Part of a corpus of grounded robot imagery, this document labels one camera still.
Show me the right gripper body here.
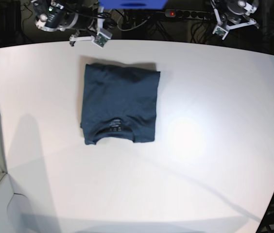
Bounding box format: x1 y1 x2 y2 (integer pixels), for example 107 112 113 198
75 14 97 33

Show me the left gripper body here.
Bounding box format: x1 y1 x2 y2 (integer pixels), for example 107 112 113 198
225 11 245 24

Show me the dark blue t-shirt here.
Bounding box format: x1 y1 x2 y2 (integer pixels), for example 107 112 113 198
80 63 160 145

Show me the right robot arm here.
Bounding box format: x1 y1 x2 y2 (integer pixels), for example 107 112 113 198
31 0 99 32

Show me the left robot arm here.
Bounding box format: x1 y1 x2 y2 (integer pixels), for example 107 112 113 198
225 0 259 25

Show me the blue plastic bin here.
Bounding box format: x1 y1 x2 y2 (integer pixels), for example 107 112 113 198
99 0 167 10

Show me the black power strip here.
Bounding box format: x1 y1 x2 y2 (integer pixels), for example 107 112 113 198
165 9 214 20

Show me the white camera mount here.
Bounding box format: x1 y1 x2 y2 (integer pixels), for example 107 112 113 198
210 0 260 40
69 5 117 48

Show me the white looped cable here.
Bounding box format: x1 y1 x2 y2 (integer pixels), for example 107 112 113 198
112 9 150 31

